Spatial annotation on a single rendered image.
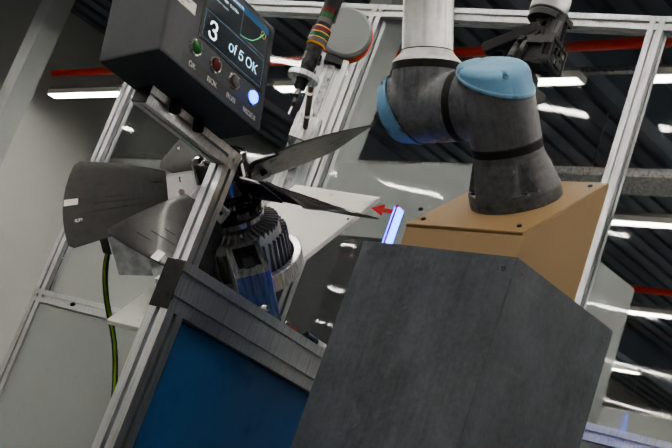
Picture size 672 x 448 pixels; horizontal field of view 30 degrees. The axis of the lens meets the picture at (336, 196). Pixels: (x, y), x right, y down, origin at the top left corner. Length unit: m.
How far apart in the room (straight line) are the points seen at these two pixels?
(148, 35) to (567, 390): 0.82
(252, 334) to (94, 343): 1.71
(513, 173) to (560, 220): 0.10
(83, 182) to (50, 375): 1.15
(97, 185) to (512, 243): 1.15
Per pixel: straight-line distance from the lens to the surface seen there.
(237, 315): 2.04
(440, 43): 2.07
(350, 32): 3.52
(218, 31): 1.87
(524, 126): 1.98
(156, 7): 1.79
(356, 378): 1.90
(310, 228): 2.93
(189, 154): 2.93
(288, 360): 2.17
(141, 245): 2.44
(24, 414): 3.85
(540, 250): 1.93
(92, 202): 2.75
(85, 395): 3.71
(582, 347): 1.98
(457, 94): 1.99
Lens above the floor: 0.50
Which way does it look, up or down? 16 degrees up
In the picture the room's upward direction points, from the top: 20 degrees clockwise
